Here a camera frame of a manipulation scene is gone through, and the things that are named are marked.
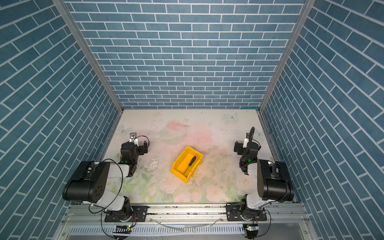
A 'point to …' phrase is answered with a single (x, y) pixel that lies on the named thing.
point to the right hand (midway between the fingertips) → (245, 140)
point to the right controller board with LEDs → (251, 229)
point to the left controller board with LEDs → (123, 229)
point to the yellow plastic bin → (187, 161)
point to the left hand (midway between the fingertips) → (137, 140)
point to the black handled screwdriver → (192, 160)
